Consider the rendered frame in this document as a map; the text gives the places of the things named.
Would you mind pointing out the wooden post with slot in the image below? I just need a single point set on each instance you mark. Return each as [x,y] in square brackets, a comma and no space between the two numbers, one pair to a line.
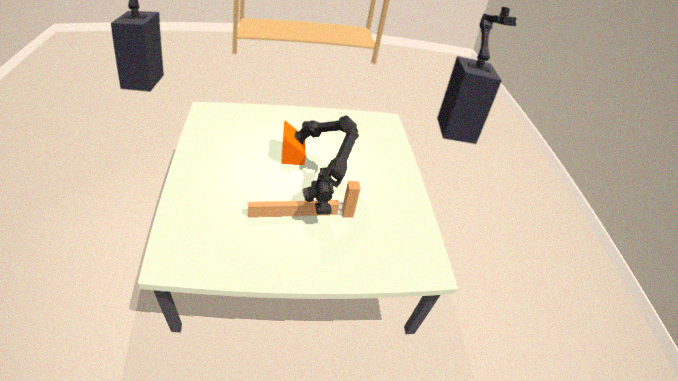
[351,199]

